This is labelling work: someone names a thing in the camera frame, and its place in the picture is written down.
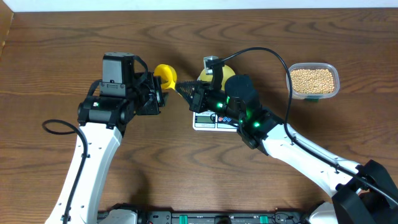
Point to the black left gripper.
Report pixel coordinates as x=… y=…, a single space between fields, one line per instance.
x=155 y=82

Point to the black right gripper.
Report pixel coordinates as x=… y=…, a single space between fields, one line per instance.
x=197 y=102

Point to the yellow plastic measuring scoop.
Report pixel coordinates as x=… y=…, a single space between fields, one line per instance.
x=168 y=77

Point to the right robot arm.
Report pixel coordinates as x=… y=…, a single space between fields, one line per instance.
x=359 y=193

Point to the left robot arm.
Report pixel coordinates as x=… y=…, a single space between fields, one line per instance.
x=127 y=88

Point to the white digital kitchen scale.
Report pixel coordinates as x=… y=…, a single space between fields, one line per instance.
x=210 y=121

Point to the pale yellow bowl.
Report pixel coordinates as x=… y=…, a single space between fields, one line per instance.
x=227 y=73

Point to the clear plastic container of soybeans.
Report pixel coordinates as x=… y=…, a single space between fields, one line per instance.
x=314 y=81

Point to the cardboard box at edge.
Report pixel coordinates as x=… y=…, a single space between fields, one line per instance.
x=6 y=17

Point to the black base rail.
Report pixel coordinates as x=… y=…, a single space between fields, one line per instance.
x=168 y=216

